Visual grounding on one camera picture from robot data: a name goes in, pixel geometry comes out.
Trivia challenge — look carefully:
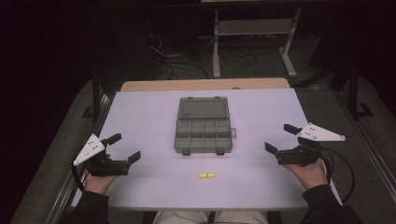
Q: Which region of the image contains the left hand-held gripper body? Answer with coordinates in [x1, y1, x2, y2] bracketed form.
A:
[73, 133, 132, 177]

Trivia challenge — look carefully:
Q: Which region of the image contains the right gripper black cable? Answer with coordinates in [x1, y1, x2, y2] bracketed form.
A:
[319, 146, 356, 205]

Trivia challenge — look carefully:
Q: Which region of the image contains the person's left hand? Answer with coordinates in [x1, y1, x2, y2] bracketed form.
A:
[83, 153, 120, 196]

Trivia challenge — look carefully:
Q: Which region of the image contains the person's right hand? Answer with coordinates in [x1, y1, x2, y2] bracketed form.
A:
[284, 158, 330, 190]

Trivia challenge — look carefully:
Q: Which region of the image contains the grey plastic organizer box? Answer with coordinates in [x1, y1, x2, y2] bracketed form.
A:
[173, 96, 238, 157]

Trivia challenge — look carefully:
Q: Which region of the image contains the white metal table frame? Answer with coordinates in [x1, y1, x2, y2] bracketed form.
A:
[212, 7, 304, 79]

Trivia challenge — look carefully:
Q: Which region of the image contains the black metal stand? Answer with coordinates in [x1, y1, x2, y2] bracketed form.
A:
[330, 60, 375, 120]
[81, 76, 110, 121]

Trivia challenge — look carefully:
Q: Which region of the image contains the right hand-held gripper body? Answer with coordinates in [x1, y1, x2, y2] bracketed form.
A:
[275, 122, 347, 167]

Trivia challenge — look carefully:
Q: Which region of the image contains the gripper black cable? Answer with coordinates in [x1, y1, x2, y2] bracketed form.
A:
[319, 146, 356, 205]
[70, 161, 88, 192]

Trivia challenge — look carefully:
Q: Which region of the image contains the aluminium rail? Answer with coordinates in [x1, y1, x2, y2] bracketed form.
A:
[333, 91, 396, 195]
[45, 92, 116, 224]

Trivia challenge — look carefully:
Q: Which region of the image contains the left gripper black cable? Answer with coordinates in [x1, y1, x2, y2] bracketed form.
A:
[70, 161, 88, 192]

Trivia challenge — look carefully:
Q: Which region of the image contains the tangle of floor cables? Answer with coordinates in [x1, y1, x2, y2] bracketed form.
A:
[142, 18, 210, 80]

